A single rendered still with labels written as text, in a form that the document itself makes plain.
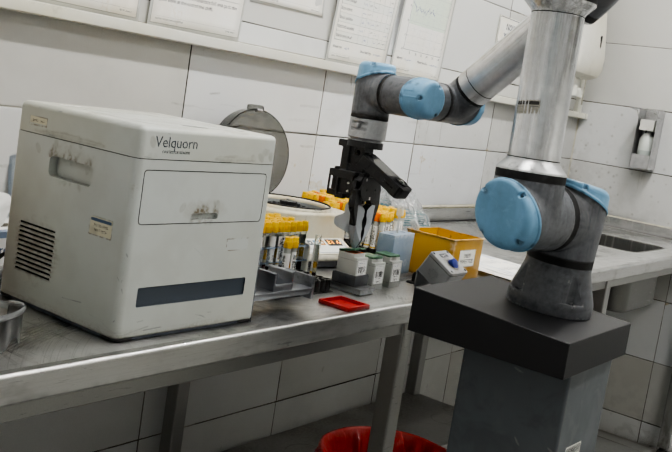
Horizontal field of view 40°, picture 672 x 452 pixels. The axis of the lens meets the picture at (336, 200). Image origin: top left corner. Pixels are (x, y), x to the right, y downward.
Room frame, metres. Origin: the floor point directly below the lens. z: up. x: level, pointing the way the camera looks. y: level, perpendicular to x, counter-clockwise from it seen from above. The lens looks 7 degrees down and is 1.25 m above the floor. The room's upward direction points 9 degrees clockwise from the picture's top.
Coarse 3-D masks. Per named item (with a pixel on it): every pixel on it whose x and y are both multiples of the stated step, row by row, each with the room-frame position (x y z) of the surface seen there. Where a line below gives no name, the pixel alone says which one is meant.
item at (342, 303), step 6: (324, 300) 1.63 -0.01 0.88; (330, 300) 1.66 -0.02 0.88; (336, 300) 1.67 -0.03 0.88; (342, 300) 1.67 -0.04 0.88; (348, 300) 1.67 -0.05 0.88; (354, 300) 1.66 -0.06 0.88; (330, 306) 1.62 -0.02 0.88; (336, 306) 1.61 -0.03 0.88; (342, 306) 1.60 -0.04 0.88; (348, 306) 1.63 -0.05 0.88; (354, 306) 1.61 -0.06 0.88; (360, 306) 1.62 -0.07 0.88; (366, 306) 1.64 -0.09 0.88
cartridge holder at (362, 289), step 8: (336, 272) 1.78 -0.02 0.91; (336, 280) 1.77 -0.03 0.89; (344, 280) 1.76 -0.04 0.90; (352, 280) 1.75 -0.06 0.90; (360, 280) 1.77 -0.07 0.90; (336, 288) 1.77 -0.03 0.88; (344, 288) 1.76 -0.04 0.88; (352, 288) 1.75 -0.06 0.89; (360, 288) 1.75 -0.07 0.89; (368, 288) 1.76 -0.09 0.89
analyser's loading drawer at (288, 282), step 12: (264, 276) 1.50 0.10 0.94; (276, 276) 1.49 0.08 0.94; (288, 276) 1.53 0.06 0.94; (300, 276) 1.58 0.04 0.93; (312, 276) 1.57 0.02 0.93; (264, 288) 1.50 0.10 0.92; (276, 288) 1.49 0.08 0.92; (288, 288) 1.52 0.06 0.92; (300, 288) 1.55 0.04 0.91; (312, 288) 1.57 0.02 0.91
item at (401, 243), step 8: (384, 232) 1.96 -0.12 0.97; (392, 232) 1.98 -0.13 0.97; (400, 232) 2.00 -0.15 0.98; (408, 232) 2.02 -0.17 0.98; (384, 240) 1.95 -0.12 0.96; (392, 240) 1.94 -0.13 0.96; (400, 240) 1.97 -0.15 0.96; (408, 240) 2.00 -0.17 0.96; (376, 248) 1.96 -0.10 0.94; (384, 248) 1.95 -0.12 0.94; (392, 248) 1.94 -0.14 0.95; (400, 248) 1.97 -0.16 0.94; (408, 248) 2.01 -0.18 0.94; (400, 256) 1.98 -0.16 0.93; (408, 256) 2.01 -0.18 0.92; (408, 264) 2.02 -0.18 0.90; (408, 272) 2.03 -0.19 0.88
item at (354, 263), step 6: (342, 252) 1.78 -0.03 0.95; (348, 252) 1.77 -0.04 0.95; (354, 252) 1.79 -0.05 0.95; (360, 252) 1.79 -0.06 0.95; (342, 258) 1.78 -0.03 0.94; (348, 258) 1.77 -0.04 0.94; (354, 258) 1.76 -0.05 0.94; (360, 258) 1.77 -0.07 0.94; (366, 258) 1.78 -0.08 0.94; (342, 264) 1.77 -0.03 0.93; (348, 264) 1.77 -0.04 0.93; (354, 264) 1.76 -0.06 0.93; (360, 264) 1.77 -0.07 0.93; (366, 264) 1.79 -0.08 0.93; (336, 270) 1.78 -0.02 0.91; (342, 270) 1.77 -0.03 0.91; (348, 270) 1.77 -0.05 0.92; (354, 270) 1.76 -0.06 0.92; (360, 270) 1.77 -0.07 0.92
